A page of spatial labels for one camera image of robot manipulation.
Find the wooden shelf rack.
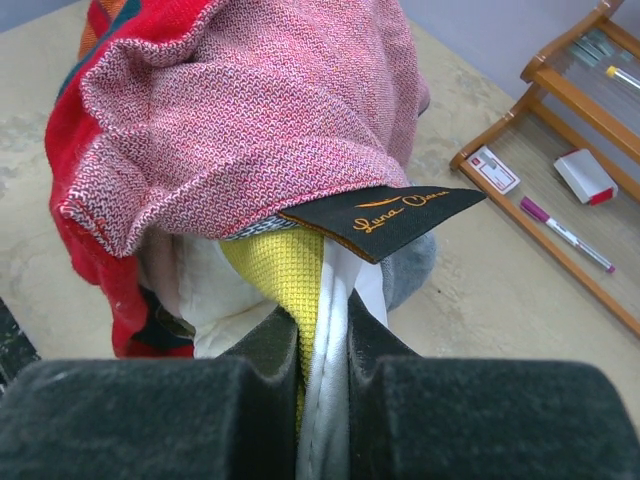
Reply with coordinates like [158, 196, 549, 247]
[450, 1, 639, 333]

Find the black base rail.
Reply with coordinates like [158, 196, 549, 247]
[0, 301, 40, 394]

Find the white red eraser box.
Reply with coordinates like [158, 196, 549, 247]
[554, 149, 619, 206]

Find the red patterned pillowcase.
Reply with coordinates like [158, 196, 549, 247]
[45, 1, 484, 358]

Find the green white marker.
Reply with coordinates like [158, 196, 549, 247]
[606, 65, 640, 92]

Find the white red card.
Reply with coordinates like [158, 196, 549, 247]
[468, 146, 521, 195]

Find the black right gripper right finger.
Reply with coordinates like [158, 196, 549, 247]
[348, 295, 639, 479]

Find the purple white marker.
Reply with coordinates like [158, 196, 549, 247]
[520, 196, 616, 274]

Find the white yellow pillow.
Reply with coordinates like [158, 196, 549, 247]
[138, 228, 391, 479]

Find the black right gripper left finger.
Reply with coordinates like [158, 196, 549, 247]
[1, 309, 298, 479]

